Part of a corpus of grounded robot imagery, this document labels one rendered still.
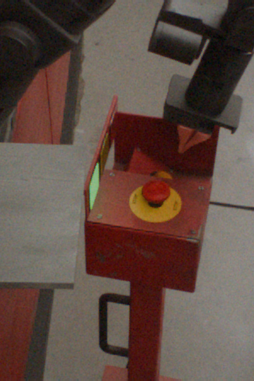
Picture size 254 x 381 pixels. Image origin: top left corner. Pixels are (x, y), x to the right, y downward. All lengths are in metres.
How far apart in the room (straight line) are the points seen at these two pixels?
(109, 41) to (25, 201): 1.96
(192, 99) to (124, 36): 1.71
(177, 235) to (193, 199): 0.07
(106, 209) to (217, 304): 0.91
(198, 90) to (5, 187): 0.34
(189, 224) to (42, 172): 0.31
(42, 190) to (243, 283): 1.25
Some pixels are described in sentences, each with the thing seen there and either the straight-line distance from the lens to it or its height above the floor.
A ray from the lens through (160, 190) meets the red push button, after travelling 1.02.
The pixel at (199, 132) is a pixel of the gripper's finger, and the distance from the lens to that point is 1.03.
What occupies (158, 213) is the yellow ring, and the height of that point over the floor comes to 0.78.
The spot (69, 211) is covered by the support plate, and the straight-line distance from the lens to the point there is 0.73.
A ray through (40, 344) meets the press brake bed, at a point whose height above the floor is 0.05.
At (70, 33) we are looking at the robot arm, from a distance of 0.54.
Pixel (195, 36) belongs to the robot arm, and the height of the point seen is 1.00.
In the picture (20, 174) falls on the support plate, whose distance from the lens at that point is 0.77.
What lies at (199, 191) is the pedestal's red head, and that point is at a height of 0.78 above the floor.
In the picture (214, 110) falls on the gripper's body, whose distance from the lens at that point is 1.01.
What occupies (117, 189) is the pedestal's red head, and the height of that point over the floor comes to 0.78.
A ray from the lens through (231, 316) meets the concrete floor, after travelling 1.89.
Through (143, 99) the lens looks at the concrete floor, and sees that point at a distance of 2.44.
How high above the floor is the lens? 1.54
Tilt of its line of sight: 46 degrees down
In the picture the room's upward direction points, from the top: 1 degrees clockwise
